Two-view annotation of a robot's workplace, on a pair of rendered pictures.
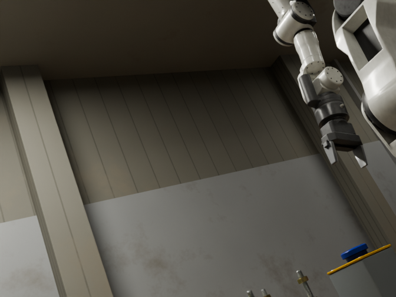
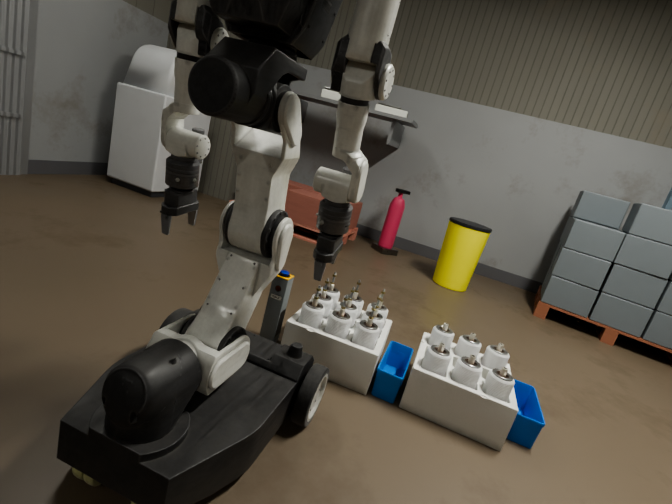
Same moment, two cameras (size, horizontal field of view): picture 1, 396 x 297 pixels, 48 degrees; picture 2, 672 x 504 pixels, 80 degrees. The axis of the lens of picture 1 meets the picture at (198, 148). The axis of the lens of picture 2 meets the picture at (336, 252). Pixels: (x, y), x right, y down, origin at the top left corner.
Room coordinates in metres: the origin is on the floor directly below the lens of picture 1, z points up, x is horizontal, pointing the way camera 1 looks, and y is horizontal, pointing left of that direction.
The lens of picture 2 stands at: (2.04, -1.05, 0.90)
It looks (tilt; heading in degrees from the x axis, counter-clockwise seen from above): 15 degrees down; 140
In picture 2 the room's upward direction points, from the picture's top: 15 degrees clockwise
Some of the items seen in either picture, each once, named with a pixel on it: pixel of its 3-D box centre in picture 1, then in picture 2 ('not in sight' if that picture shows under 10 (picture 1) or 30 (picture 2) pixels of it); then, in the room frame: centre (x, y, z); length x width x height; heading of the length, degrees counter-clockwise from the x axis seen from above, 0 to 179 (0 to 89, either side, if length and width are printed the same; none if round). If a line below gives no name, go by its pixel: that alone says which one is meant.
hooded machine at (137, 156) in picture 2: not in sight; (163, 122); (-2.18, 0.03, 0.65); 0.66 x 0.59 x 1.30; 126
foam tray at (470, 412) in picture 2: not in sight; (457, 384); (1.29, 0.42, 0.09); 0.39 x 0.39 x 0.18; 34
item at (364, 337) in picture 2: not in sight; (362, 345); (1.03, 0.07, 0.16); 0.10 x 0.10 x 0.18
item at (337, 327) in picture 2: not in sight; (335, 334); (0.93, 0.00, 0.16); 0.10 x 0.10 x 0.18
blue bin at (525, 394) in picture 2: not in sight; (520, 411); (1.48, 0.61, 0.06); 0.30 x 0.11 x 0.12; 124
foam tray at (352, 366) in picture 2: not in sight; (338, 338); (0.86, 0.09, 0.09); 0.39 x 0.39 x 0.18; 37
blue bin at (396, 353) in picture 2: not in sight; (392, 370); (1.09, 0.23, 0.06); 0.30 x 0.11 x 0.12; 125
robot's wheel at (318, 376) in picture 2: not in sight; (311, 394); (1.17, -0.26, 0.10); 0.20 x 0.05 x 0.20; 126
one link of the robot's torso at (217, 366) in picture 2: not in sight; (201, 349); (1.12, -0.64, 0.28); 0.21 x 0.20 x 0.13; 126
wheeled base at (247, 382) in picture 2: not in sight; (203, 373); (1.10, -0.61, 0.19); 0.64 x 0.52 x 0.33; 126
